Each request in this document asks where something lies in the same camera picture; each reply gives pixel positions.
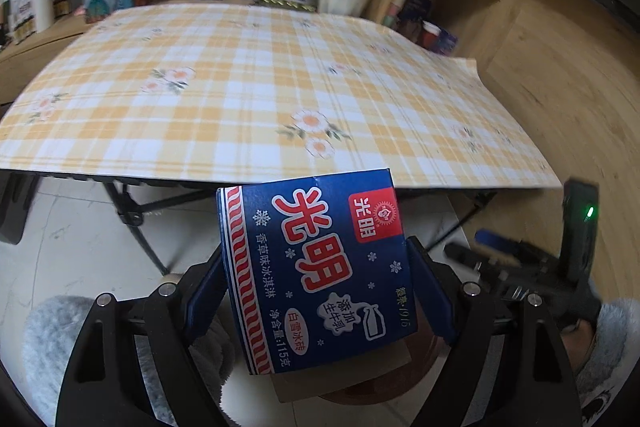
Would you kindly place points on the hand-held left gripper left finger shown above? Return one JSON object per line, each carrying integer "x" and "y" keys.
{"x": 205, "y": 297}

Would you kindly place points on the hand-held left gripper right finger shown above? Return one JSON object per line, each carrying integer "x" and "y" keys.
{"x": 432, "y": 297}

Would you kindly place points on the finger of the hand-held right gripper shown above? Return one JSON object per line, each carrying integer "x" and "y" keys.
{"x": 497, "y": 242}
{"x": 462, "y": 254}

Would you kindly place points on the brown round trash bin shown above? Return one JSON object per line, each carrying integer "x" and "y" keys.
{"x": 380, "y": 392}

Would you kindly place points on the blue ice cream carton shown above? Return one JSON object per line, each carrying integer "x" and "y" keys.
{"x": 320, "y": 267}

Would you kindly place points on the person's right forearm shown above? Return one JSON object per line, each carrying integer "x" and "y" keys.
{"x": 610, "y": 357}

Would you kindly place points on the yellow checked floral tablecloth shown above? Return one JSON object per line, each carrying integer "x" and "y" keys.
{"x": 200, "y": 107}

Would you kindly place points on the black storage box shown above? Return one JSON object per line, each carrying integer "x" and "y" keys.
{"x": 17, "y": 207}

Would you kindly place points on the red cup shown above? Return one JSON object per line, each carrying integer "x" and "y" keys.
{"x": 430, "y": 37}

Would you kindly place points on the stack of paper cups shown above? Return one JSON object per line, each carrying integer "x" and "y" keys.
{"x": 401, "y": 2}

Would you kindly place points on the golden metal tray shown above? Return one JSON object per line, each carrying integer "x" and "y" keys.
{"x": 285, "y": 5}

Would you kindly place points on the row of small amber bottles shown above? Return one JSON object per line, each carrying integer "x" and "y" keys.
{"x": 61, "y": 8}

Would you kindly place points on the white ribbed vase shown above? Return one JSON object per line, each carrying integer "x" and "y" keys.
{"x": 42, "y": 9}

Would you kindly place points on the white printed box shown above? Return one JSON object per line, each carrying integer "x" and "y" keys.
{"x": 21, "y": 14}

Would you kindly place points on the black folding table frame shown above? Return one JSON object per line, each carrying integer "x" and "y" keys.
{"x": 127, "y": 207}

